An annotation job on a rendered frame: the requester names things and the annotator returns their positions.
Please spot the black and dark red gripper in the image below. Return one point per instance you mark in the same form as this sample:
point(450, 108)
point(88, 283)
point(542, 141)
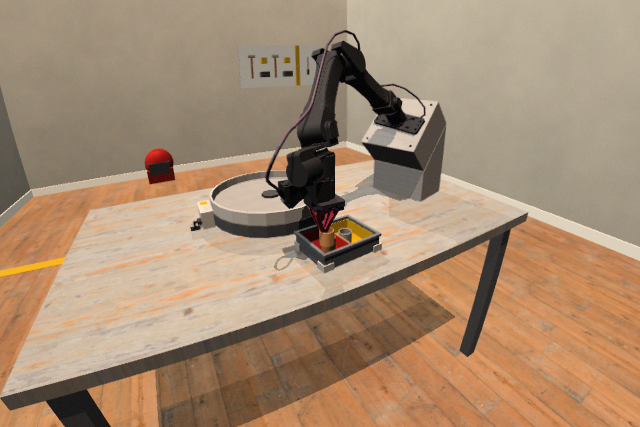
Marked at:
point(329, 208)

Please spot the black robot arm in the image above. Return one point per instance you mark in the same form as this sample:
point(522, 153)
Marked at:
point(320, 126)

